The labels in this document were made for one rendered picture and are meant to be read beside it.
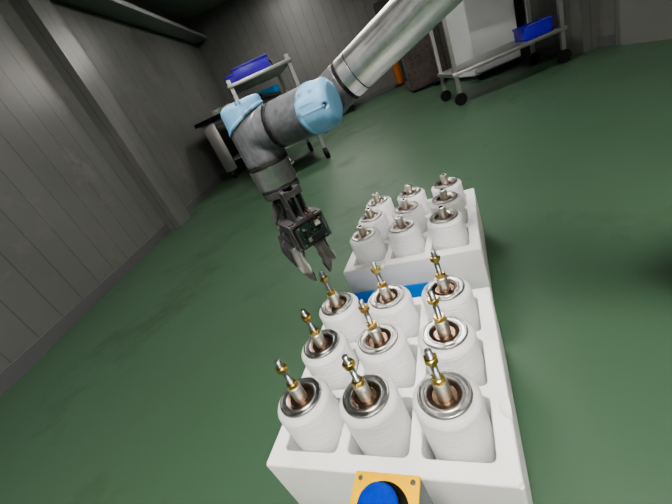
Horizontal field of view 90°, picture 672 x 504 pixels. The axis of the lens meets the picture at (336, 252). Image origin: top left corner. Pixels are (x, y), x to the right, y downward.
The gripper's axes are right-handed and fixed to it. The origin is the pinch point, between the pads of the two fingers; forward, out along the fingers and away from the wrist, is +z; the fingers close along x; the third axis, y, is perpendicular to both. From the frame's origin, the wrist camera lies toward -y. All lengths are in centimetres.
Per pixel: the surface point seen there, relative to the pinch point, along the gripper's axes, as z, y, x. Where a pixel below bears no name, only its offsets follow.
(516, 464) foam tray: 16.5, 42.8, -0.4
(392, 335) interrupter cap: 9.2, 19.3, 1.3
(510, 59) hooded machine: 27, -217, 376
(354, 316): 11.5, 5.3, 0.9
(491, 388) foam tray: 16.5, 33.9, 6.7
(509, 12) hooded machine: -18, -214, 382
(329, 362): 10.3, 13.2, -9.9
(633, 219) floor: 35, 18, 86
